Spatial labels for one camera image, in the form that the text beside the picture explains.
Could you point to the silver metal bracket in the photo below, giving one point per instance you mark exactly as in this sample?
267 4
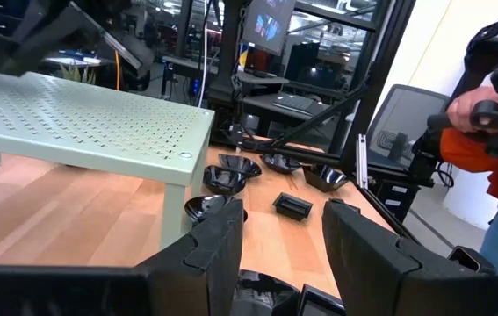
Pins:
362 162

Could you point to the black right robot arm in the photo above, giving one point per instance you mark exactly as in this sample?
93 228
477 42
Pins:
228 52

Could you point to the grey mesh office chair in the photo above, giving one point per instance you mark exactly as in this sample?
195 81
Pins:
406 118

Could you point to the black office desk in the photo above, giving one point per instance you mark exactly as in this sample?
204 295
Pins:
261 80

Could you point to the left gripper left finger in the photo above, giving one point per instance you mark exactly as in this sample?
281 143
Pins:
213 263

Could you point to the person's hand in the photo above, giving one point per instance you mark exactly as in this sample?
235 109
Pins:
464 109

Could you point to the green perforated metal shelf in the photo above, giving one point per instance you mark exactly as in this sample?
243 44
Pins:
77 114

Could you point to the person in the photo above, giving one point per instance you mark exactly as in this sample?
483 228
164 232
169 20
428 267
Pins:
468 151

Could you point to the potted succulent plant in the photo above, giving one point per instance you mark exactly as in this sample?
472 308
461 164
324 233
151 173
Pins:
77 74

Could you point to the black computer keyboard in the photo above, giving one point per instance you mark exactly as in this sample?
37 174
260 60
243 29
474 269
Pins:
293 104

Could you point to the black drawer unit white labels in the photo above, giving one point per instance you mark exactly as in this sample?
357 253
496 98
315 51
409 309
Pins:
395 197

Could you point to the computer monitor with blue images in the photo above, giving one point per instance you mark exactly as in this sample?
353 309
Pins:
268 26

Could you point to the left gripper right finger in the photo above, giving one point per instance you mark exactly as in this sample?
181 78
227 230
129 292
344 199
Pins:
363 263

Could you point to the black deep square bowl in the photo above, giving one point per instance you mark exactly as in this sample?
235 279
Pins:
324 177

